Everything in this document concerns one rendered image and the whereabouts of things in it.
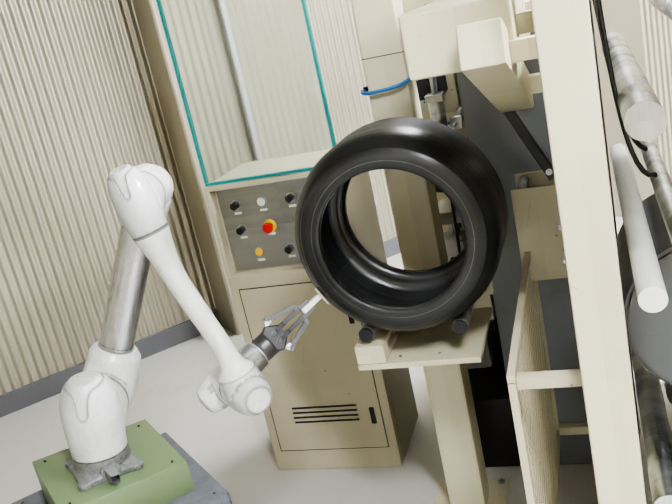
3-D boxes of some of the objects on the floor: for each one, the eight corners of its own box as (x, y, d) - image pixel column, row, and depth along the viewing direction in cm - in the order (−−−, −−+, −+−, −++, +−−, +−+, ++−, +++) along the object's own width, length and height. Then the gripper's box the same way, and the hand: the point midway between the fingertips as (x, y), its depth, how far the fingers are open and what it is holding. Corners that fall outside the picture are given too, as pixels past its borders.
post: (455, 491, 312) (313, -237, 239) (490, 490, 308) (357, -251, 235) (450, 513, 300) (299, -246, 227) (487, 512, 296) (345, -261, 223)
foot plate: (440, 481, 320) (439, 476, 320) (509, 479, 312) (509, 474, 311) (429, 525, 296) (428, 519, 295) (504, 524, 288) (503, 519, 287)
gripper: (241, 335, 235) (301, 280, 242) (271, 369, 236) (329, 313, 243) (246, 334, 228) (307, 278, 235) (277, 369, 229) (337, 312, 236)
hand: (310, 304), depth 238 cm, fingers closed
